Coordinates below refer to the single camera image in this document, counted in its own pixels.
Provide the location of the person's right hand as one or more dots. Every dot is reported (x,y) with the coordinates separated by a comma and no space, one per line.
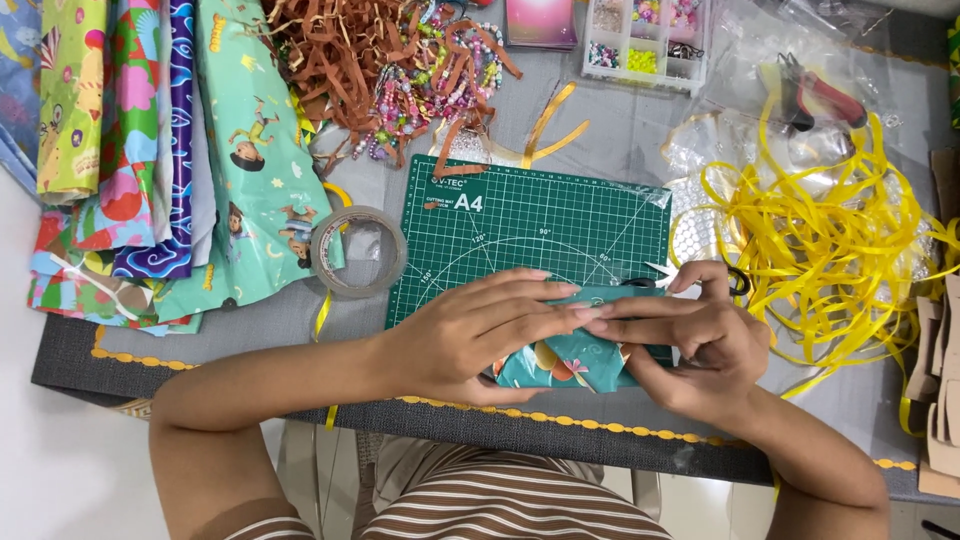
(712,352)

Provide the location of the person's left hand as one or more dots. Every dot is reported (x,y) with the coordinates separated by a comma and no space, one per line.
(457,341)

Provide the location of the teal gift box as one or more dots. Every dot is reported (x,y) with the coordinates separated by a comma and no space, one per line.
(570,364)

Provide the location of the bubble wrap sheet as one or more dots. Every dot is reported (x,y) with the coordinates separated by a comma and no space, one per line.
(694,225)

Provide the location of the thin yellow ribbon strand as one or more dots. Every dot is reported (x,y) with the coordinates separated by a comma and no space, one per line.
(324,311)

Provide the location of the green cutting mat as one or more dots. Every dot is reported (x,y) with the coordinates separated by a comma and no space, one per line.
(525,217)

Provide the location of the clear adhesive tape roll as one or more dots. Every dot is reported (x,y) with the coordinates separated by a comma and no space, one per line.
(324,259)

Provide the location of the grey tablecloth with gold trim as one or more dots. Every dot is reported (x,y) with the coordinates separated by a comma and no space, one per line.
(300,352)

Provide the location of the brown striped shirt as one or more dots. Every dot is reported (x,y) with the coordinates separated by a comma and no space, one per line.
(495,495)

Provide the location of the heap of yellow ribbon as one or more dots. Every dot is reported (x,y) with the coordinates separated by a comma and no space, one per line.
(832,225)

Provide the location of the stack of brown cardboard pieces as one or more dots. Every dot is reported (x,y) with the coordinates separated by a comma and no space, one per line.
(941,390)

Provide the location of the gold ribbon strip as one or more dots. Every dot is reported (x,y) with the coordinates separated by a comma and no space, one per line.
(551,124)

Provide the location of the teal cartoon wrapping paper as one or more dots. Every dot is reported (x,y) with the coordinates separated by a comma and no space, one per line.
(255,150)

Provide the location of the clear plastic bag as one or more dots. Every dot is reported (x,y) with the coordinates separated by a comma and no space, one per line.
(750,60)

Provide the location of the heap of brown shredded paper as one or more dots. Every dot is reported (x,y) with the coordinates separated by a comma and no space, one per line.
(330,60)

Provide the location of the clear bead organizer box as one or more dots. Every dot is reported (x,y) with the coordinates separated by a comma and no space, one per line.
(645,45)

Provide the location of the pink card stack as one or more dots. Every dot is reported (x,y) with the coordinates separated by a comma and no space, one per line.
(540,22)

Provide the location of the purple cloud wrapping paper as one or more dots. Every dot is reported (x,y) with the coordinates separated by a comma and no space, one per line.
(180,112)

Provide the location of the colourful floral wrapping paper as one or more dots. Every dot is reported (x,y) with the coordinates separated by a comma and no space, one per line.
(127,150)

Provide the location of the lime green wrapping paper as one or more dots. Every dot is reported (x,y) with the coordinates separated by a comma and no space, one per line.
(71,97)

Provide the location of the blue wrapping paper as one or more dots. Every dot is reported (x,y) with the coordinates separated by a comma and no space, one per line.
(19,75)

